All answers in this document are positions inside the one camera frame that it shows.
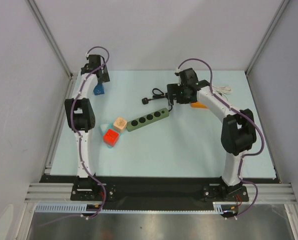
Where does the blue cube socket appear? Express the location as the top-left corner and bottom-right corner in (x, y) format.
(93, 83), (105, 96)

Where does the beige cube socket adapter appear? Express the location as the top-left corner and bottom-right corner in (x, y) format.
(113, 117), (127, 133)

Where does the teal triangular power strip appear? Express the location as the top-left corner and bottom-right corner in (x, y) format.
(100, 123), (117, 148)

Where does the red cube socket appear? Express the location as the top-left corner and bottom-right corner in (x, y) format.
(103, 129), (119, 147)

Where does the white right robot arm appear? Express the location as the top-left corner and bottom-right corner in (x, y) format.
(167, 68), (257, 201)

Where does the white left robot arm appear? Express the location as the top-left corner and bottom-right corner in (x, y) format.
(64, 53), (110, 201)

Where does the orange power strip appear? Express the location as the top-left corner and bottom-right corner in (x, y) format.
(190, 102), (207, 109)

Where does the green power strip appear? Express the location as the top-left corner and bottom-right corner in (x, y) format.
(126, 108), (169, 132)

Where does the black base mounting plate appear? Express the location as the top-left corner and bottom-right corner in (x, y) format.
(39, 175), (279, 212)

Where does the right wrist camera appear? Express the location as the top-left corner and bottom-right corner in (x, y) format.
(175, 68), (182, 77)

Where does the black power strip cord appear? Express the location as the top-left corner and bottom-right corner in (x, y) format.
(141, 87), (174, 112)

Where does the white slotted cable duct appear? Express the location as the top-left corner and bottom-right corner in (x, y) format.
(35, 203), (236, 215)

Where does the aluminium frame rail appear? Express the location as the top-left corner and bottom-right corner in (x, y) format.
(24, 72), (78, 204)

